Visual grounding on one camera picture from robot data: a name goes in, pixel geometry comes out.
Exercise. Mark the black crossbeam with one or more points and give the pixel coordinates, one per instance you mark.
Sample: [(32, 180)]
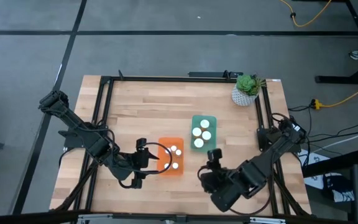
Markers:
[(26, 217)]

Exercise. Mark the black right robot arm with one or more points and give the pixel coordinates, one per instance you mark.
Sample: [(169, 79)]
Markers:
[(256, 171)]

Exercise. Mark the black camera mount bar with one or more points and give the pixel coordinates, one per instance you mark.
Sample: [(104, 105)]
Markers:
[(210, 74)]

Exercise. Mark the green medicine bottle white cap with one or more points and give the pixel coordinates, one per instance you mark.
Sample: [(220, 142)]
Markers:
[(173, 148), (175, 165), (168, 151), (166, 165), (178, 152)]

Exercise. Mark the orange translucent plastic bin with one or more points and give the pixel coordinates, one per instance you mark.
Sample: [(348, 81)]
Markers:
[(170, 158)]

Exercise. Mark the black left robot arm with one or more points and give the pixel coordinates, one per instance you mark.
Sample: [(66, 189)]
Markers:
[(96, 147)]

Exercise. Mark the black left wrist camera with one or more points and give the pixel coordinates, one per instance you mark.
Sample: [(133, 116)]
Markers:
[(140, 143)]

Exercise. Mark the blue white printed bag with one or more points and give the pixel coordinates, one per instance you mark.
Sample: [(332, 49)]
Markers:
[(337, 194)]

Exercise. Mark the potted succulent white pot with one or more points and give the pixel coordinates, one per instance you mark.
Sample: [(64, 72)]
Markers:
[(244, 93)]

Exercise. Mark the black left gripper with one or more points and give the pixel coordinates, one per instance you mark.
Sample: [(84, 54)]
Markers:
[(137, 161)]

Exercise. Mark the black aluminium table frame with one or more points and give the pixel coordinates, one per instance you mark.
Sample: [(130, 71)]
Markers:
[(166, 78)]

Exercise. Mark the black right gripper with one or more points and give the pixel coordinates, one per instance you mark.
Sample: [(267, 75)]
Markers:
[(213, 180)]

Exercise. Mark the orange medicine bottle white cap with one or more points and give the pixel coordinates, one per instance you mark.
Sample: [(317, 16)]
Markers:
[(206, 135), (199, 142), (204, 124), (196, 132)]

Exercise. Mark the black desk frame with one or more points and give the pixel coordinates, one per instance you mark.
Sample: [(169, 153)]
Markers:
[(337, 79)]

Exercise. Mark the green translucent plastic bin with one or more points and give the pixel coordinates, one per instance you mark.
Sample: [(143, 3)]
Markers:
[(210, 147)]

